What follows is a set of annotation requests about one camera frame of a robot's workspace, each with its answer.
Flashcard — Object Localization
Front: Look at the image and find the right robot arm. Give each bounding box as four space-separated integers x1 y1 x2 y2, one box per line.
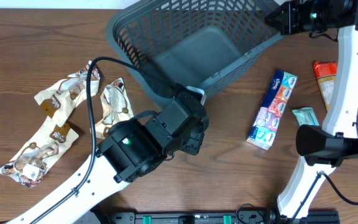
262 0 358 223

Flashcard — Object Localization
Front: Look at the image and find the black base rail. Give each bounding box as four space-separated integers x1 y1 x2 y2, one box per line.
91 208 341 224

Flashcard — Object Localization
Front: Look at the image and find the long beige snack bag strip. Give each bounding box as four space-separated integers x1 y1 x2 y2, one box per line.
0 61 92 188

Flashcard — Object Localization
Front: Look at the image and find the multicolour tissue pack strip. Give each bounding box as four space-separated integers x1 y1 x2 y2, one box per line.
246 70 298 150

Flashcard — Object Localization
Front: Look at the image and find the teal snack bar wrapper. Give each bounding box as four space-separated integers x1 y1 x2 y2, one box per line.
292 107 319 126

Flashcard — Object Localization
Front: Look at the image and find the beige brown snack bag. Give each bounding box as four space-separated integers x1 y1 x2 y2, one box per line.
95 78 134 139

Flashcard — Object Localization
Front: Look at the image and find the orange cracker sleeve package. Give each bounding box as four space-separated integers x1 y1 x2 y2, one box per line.
313 61 337 111

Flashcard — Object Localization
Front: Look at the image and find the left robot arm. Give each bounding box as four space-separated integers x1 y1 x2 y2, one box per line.
11 86 209 223

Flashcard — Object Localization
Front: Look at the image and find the grey plastic basket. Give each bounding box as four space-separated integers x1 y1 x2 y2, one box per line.
105 0 281 109

